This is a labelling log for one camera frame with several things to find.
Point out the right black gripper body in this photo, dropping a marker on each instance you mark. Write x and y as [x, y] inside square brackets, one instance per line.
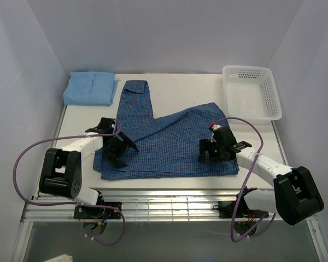
[216, 154]

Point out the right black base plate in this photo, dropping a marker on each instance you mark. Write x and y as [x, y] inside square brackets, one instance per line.
[226, 208]

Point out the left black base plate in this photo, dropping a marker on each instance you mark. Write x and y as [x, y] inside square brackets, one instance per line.
[84, 212]

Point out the white plastic basket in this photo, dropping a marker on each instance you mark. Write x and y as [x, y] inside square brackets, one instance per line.
[250, 93]

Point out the blue plaid long sleeve shirt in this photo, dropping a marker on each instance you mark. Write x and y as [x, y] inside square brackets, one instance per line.
[167, 146]

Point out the aluminium rail frame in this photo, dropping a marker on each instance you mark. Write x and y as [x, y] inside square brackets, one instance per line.
[170, 219]

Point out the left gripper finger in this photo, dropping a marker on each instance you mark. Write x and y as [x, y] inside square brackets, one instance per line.
[113, 158]
[128, 141]

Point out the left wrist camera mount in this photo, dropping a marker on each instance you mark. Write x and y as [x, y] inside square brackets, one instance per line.
[113, 124]

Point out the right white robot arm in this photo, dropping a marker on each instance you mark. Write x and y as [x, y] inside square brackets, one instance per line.
[294, 195]

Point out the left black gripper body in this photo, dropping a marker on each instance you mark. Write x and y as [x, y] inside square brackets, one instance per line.
[116, 148]

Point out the folded light blue shirt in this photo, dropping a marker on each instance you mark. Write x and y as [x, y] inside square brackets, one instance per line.
[90, 88]

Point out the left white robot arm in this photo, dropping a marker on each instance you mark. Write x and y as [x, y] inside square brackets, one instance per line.
[61, 174]

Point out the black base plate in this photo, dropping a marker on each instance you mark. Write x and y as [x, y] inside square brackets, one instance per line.
[84, 212]
[226, 208]

